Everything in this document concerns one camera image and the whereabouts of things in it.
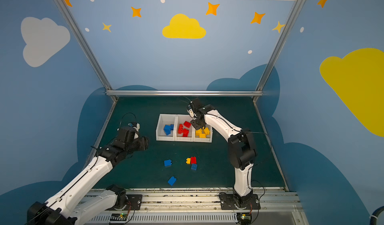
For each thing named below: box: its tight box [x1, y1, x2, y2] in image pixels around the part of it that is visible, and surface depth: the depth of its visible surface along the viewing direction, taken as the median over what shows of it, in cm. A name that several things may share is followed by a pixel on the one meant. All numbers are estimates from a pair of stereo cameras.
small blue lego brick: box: [191, 163, 198, 171], surface depth 86 cm
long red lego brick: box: [178, 124, 184, 134], surface depth 103 cm
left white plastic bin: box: [155, 113, 176, 141], surface depth 103 cm
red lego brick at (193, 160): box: [190, 156, 197, 165], surface depth 91 cm
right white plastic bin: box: [192, 124, 213, 143], surface depth 96 cm
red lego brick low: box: [182, 128, 189, 137], surface depth 100 cm
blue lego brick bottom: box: [167, 176, 177, 186], surface depth 82 cm
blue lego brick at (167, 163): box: [163, 159, 172, 168], surface depth 89 cm
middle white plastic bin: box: [174, 114, 196, 142], surface depth 98 cm
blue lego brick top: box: [163, 124, 171, 136], surface depth 101 cm
